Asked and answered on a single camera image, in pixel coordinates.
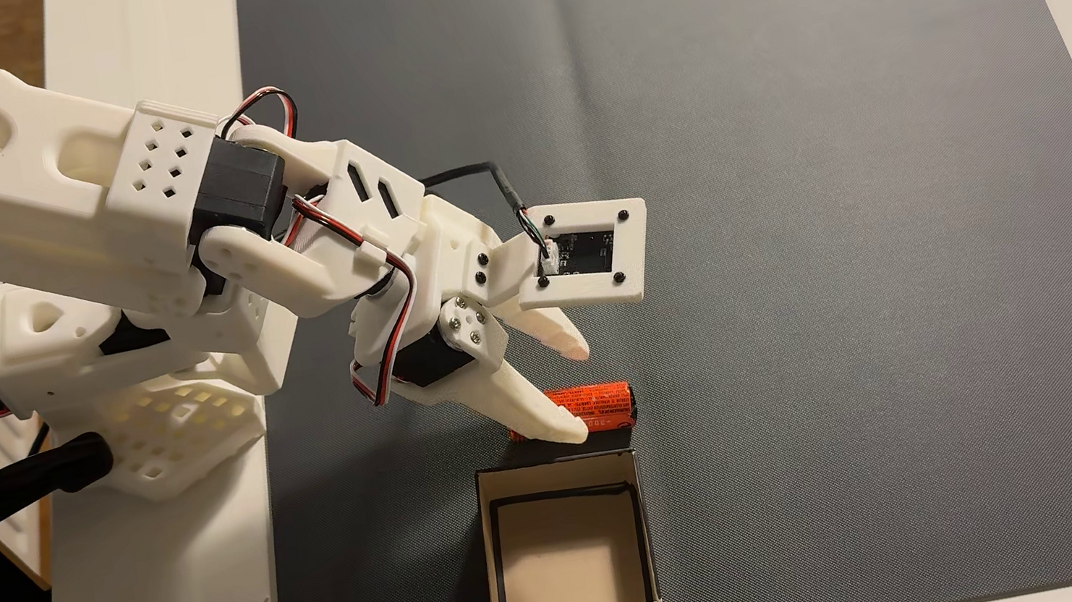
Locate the white square camera mount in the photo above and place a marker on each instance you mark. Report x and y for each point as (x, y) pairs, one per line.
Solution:
(635, 261)

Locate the dark grey table mat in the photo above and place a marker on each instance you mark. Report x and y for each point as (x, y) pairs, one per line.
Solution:
(812, 241)

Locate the red cylindrical battery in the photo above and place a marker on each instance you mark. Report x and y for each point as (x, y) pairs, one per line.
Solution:
(609, 404)

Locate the small open cardboard box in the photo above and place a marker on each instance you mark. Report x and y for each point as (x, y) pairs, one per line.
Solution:
(568, 560)

